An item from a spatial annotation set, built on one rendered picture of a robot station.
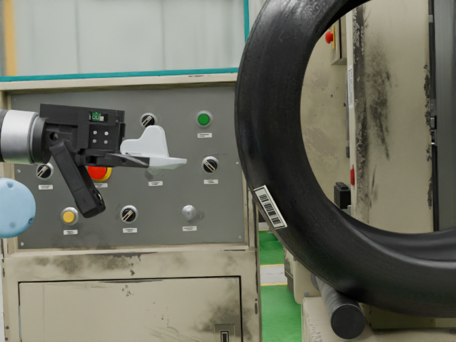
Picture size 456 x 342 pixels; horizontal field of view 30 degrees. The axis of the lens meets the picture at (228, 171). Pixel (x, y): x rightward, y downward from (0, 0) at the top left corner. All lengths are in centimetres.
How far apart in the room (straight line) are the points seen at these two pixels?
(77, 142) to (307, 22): 36
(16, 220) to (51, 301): 78
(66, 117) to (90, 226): 69
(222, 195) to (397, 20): 58
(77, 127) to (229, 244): 72
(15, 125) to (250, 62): 34
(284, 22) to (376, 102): 41
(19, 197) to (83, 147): 14
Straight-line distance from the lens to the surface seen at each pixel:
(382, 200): 148
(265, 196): 110
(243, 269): 180
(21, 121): 122
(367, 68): 147
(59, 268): 186
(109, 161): 118
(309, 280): 146
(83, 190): 120
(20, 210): 110
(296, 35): 109
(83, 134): 119
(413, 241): 138
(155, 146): 119
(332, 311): 113
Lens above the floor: 116
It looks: 3 degrees down
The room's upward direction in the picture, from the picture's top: 2 degrees counter-clockwise
